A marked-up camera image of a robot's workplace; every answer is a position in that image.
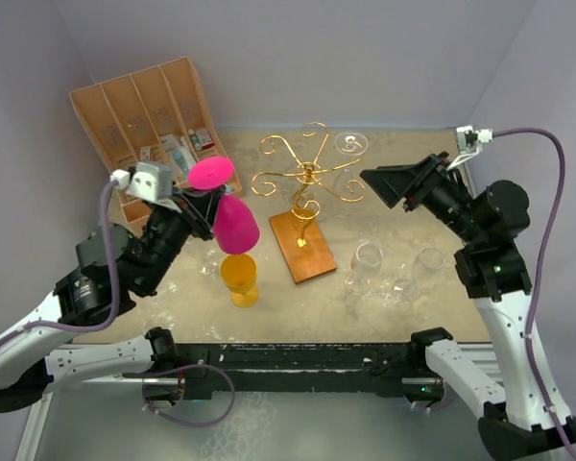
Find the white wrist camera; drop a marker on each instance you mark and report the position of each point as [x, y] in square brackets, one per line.
[149, 181]
[470, 143]

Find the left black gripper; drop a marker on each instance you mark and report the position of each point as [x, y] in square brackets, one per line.
[200, 207]

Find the clear champagne flute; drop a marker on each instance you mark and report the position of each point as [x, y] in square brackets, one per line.
[352, 145]

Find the yellow plastic wine glass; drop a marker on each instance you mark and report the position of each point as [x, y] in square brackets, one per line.
[239, 274]

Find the blue white tube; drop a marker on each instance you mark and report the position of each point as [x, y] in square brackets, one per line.
[184, 160]

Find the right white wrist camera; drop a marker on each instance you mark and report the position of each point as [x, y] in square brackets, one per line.
[470, 143]

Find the pink plastic wine glass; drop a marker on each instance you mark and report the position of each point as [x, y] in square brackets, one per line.
[235, 228]

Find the peach plastic desk organizer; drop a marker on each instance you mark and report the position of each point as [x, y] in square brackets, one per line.
[141, 115]

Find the clear wine glass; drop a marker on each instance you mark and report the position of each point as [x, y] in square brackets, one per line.
[426, 265]
[365, 263]
[209, 264]

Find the gold wire wine glass rack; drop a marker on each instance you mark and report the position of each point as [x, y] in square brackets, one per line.
[296, 231]

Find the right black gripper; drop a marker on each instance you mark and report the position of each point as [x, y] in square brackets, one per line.
[411, 181]

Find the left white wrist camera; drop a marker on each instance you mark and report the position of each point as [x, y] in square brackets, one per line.
[149, 181]

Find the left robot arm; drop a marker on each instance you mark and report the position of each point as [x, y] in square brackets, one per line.
[115, 268]

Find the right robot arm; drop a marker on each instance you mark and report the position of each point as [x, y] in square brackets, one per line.
[523, 414]

